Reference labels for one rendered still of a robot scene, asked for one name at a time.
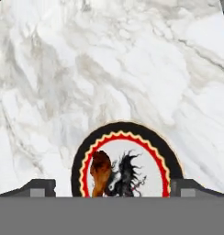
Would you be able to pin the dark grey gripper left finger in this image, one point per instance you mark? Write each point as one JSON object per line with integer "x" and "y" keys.
{"x": 40, "y": 187}

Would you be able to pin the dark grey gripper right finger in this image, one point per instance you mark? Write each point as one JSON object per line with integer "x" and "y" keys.
{"x": 185, "y": 187}

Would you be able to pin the brown chicken drumstick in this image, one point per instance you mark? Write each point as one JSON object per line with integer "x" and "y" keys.
{"x": 100, "y": 174}

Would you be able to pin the black red patterned plate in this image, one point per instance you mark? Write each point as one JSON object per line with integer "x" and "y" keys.
{"x": 147, "y": 143}

